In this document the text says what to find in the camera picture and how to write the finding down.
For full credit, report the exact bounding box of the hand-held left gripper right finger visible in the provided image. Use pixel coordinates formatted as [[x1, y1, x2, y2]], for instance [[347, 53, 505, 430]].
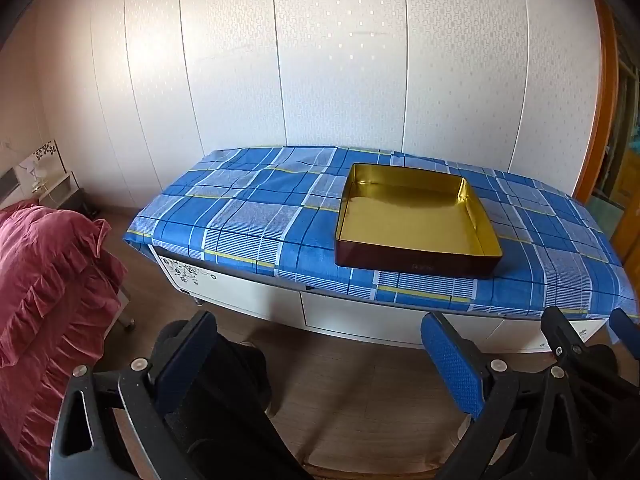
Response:
[[420, 311, 596, 480]]

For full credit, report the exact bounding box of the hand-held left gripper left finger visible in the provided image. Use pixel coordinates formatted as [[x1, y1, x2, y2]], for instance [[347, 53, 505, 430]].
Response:
[[48, 310, 218, 480]]

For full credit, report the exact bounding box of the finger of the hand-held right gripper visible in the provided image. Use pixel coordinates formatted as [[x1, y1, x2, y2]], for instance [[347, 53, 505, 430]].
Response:
[[542, 306, 588, 361], [609, 307, 640, 361]]

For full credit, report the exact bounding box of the gold metal tin box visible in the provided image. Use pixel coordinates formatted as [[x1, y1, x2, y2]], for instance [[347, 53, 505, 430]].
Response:
[[334, 162, 504, 278]]

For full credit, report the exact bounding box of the white low cabinet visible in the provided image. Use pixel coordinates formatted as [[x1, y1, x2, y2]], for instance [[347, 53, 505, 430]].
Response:
[[150, 245, 613, 356]]

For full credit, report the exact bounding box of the wooden door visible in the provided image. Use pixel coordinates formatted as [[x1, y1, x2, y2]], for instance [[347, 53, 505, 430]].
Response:
[[597, 150, 640, 261]]

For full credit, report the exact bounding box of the blue plaid tablecloth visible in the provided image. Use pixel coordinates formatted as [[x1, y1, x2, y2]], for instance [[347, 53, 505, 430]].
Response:
[[125, 146, 640, 321]]

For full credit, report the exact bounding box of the red ruffled bedspread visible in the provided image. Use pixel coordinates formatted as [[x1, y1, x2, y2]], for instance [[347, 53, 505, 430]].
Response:
[[0, 200, 128, 466]]

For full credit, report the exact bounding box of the white nightstand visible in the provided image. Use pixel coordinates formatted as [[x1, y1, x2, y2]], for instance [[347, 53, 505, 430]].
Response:
[[32, 170, 101, 221]]

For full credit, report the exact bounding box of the white floral headboard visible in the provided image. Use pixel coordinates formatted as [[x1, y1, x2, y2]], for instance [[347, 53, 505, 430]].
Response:
[[0, 135, 65, 201]]

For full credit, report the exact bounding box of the white panelled wardrobe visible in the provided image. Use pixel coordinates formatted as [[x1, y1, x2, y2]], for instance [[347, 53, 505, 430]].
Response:
[[87, 0, 608, 216]]

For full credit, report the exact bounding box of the white bed frame leg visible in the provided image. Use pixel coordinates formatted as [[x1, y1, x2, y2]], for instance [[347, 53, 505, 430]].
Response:
[[102, 260, 138, 333]]

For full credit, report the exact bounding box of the orange wooden door frame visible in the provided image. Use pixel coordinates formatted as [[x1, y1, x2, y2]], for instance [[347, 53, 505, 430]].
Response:
[[572, 0, 621, 206]]

